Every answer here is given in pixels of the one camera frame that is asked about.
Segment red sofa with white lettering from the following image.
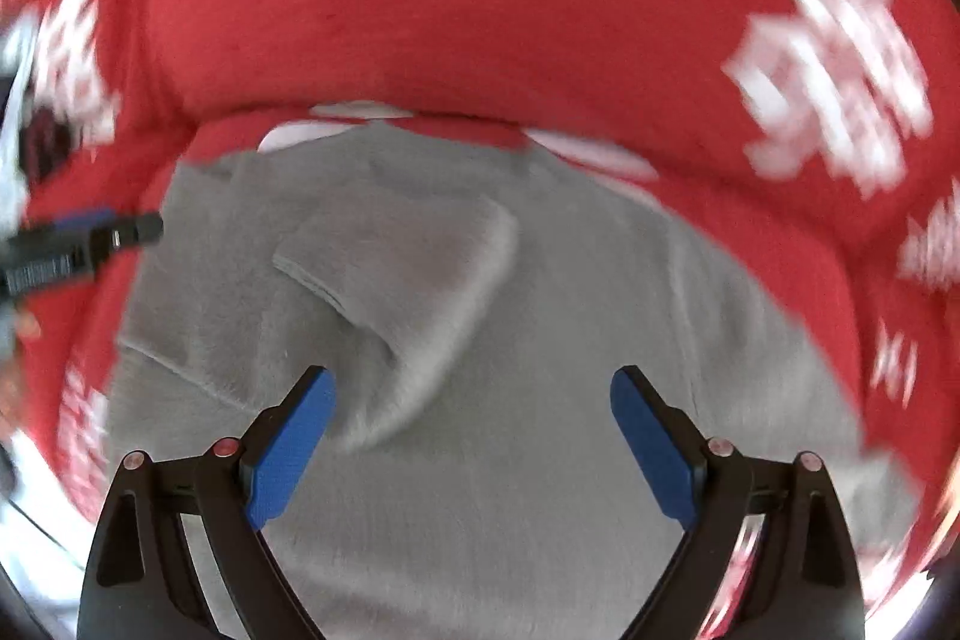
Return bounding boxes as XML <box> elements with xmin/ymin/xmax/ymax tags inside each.
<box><xmin>2</xmin><ymin>0</ymin><xmax>958</xmax><ymax>633</ymax></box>

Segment grey fleece garment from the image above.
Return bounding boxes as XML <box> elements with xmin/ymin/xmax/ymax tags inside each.
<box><xmin>104</xmin><ymin>125</ymin><xmax>918</xmax><ymax>638</ymax></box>

